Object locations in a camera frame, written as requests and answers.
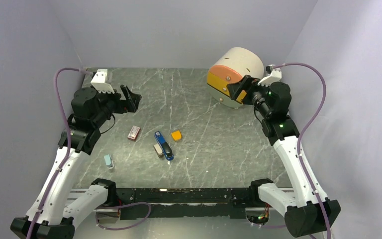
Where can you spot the light blue small stapler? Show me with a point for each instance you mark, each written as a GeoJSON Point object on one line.
{"type": "Point", "coordinates": [108, 161]}

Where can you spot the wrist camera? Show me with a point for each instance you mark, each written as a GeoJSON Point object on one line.
{"type": "Point", "coordinates": [101, 81]}
{"type": "Point", "coordinates": [273, 74]}

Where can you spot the cream round drawer cabinet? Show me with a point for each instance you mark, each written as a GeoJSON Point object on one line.
{"type": "Point", "coordinates": [231, 68]}

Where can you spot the orange cube block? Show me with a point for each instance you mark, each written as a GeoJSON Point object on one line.
{"type": "Point", "coordinates": [176, 135]}

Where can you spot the beige small stapler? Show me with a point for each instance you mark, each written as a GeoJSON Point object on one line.
{"type": "Point", "coordinates": [158, 150]}

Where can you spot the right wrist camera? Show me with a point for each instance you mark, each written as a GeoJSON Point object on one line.
{"type": "Point", "coordinates": [273, 74]}

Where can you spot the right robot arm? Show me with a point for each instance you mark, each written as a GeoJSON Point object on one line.
{"type": "Point", "coordinates": [309, 210]}

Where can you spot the red white staple box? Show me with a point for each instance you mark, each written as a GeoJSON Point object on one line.
{"type": "Point", "coordinates": [134, 133]}

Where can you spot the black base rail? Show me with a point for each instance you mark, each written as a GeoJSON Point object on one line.
{"type": "Point", "coordinates": [187, 202]}

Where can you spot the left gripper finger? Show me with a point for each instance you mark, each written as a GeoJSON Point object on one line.
{"type": "Point", "coordinates": [126, 97]}
{"type": "Point", "coordinates": [133, 100]}

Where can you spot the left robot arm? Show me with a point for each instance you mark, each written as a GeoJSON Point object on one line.
{"type": "Point", "coordinates": [51, 217]}

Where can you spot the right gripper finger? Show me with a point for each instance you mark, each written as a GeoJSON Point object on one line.
{"type": "Point", "coordinates": [249, 84]}
{"type": "Point", "coordinates": [236, 91]}

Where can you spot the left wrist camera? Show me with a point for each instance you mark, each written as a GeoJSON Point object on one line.
{"type": "Point", "coordinates": [101, 81]}

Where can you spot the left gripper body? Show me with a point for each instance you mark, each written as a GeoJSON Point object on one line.
{"type": "Point", "coordinates": [109, 103]}

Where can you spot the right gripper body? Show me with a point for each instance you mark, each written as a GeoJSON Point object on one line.
{"type": "Point", "coordinates": [258, 93]}

